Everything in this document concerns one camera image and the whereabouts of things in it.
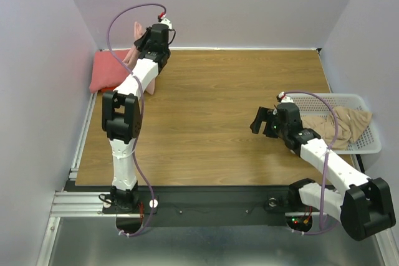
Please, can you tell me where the dusty pink printed t-shirt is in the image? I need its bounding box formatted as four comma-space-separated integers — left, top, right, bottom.
123, 21, 155, 95

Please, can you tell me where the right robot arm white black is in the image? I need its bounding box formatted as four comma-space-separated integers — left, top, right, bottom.
250, 102, 396, 241

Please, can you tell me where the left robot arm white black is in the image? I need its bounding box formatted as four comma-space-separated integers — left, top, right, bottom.
99, 22, 175, 214

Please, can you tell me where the folded coral pink t-shirt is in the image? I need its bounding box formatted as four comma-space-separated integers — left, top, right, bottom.
89, 51, 129, 93

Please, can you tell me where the folded orange red t-shirt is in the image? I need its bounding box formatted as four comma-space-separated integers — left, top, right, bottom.
99, 86, 118, 93

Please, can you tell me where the beige crumpled t-shirt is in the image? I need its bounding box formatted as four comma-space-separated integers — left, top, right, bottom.
301, 107, 372, 150

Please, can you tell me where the white plastic laundry basket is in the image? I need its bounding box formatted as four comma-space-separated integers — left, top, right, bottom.
288, 93, 382, 154

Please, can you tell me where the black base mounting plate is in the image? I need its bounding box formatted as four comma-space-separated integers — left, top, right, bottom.
102, 185, 317, 227

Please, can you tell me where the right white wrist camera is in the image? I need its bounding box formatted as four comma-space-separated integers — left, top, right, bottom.
276, 92, 294, 103

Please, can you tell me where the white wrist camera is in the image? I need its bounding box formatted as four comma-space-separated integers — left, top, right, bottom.
276, 92, 294, 103
158, 12, 173, 30

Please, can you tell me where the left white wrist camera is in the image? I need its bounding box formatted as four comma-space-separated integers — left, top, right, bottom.
158, 12, 173, 30

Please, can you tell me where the aluminium frame rail left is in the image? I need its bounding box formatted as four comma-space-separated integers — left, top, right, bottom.
67, 93, 97, 183

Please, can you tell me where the aluminium frame rail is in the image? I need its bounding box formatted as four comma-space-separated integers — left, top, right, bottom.
67, 93, 97, 183
50, 192, 103, 217

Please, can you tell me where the aluminium frame rail front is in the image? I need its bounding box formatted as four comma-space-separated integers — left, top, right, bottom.
50, 192, 103, 217

